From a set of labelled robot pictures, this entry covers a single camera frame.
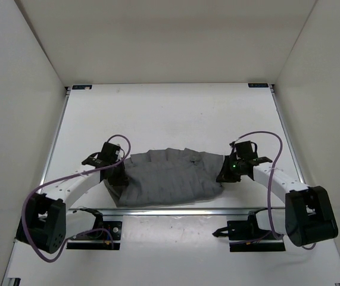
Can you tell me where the grey pleated skirt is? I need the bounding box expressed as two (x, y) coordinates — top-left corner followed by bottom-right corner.
(104, 148), (224, 207)

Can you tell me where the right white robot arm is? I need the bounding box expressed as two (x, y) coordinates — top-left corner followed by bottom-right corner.
(213, 141), (339, 248)

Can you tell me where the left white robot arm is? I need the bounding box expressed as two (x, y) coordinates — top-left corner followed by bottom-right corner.
(15, 141), (129, 259)

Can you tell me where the left blue table label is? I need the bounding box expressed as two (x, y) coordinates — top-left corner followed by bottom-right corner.
(71, 85), (92, 90)

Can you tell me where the blue table label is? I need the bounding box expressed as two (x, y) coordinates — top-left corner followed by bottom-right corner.
(71, 85), (92, 90)
(248, 83), (269, 88)

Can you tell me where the right blue table label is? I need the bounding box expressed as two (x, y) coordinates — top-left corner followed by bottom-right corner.
(248, 83), (269, 88)

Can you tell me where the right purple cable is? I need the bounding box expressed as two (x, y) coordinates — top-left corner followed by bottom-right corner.
(229, 130), (318, 250)

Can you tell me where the purple cable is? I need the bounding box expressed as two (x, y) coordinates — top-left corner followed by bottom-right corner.
(229, 130), (318, 250)
(22, 134), (132, 263)

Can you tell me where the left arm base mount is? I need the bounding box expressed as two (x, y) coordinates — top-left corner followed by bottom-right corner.
(66, 207), (123, 251)

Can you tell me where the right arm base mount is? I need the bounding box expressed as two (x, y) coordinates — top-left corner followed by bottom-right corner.
(212, 209), (286, 253)

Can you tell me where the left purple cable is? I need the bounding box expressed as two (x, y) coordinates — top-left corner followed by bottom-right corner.
(22, 134), (132, 263)

